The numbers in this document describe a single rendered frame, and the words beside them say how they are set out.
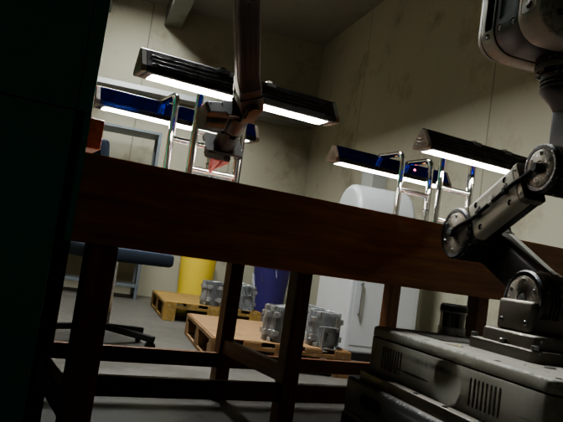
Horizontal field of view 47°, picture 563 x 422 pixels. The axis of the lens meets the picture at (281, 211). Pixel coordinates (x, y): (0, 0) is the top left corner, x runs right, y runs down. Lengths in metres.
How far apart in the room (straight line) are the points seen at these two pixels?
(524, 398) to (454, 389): 0.21
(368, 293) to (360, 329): 0.26
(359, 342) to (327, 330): 0.89
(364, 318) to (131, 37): 4.89
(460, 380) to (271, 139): 7.13
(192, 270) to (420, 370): 6.00
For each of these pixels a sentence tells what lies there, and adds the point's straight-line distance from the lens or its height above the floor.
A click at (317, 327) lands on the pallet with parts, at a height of 0.26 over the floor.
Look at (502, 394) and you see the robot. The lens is 1.22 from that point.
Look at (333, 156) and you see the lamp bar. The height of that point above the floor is 1.06.
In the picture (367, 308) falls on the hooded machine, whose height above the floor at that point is 0.37.
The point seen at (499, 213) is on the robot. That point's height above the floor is 0.78.
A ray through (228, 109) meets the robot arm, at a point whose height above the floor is 0.95.
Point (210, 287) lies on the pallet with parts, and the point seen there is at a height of 0.31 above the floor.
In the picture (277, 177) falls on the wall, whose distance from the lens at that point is 8.26.
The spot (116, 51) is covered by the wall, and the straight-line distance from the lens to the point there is 8.17.
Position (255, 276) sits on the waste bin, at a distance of 7.45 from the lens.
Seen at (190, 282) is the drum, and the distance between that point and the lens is 7.34.
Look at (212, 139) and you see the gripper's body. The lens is 1.68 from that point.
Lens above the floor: 0.59
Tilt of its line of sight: 5 degrees up
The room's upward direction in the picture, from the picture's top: 8 degrees clockwise
